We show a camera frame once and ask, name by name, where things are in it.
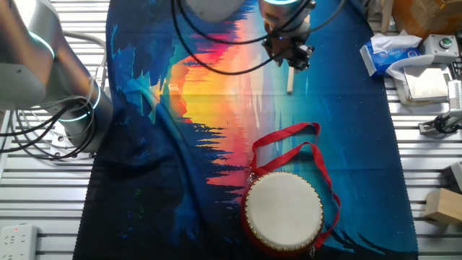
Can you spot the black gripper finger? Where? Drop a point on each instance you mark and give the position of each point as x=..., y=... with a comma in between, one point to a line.
x=278, y=62
x=300, y=62

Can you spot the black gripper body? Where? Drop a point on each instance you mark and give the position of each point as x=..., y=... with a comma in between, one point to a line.
x=285, y=46

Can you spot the pale wooden drumstick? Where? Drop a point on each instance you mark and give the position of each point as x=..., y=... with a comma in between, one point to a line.
x=290, y=81

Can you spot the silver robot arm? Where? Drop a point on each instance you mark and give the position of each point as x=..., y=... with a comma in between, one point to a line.
x=43, y=68

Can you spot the red drum with white skin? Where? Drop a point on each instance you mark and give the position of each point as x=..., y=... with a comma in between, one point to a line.
x=283, y=213

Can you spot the blue tissue pack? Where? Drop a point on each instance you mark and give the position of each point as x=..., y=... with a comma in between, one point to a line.
x=388, y=59

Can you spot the light wooden plank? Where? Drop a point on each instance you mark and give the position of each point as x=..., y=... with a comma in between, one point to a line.
x=386, y=11

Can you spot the silver kitchen scale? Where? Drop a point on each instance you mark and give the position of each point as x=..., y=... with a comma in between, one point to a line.
x=427, y=85

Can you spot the brown cardboard box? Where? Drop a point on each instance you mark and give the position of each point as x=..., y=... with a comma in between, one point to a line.
x=426, y=14

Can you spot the grey box with green button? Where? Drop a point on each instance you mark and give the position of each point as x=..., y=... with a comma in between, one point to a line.
x=438, y=48

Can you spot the white ribbed device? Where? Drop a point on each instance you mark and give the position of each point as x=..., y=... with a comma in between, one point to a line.
x=455, y=94

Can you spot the sunset forest printed tablecloth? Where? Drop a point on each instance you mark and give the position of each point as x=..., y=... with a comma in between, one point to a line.
x=151, y=162

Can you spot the grey plastic box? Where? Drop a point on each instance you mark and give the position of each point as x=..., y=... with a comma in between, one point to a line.
x=455, y=175

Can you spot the large plain wooden block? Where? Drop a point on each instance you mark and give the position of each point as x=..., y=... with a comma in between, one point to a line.
x=445, y=206

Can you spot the white power strip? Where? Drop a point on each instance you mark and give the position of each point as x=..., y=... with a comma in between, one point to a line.
x=18, y=242

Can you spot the black clamp camera mount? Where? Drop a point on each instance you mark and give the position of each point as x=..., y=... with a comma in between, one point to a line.
x=442, y=124

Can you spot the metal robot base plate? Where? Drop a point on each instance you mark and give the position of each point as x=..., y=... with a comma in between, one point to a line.
x=57, y=139

